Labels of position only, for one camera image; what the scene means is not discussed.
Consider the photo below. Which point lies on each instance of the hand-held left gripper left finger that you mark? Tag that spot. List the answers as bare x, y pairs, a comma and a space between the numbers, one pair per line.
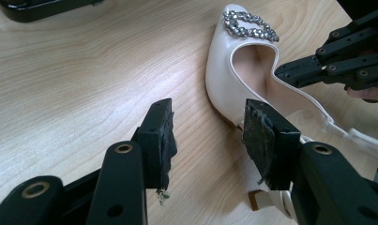
124, 181

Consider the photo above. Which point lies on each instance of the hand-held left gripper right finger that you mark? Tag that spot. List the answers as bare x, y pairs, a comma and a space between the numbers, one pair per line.
327, 187

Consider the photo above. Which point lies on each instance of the white heeled shoe with rhinestone buckle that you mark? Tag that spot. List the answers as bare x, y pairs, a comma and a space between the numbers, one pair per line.
224, 78

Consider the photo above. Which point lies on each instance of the red and black shoe rack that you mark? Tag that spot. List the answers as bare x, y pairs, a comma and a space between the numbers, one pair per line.
36, 12

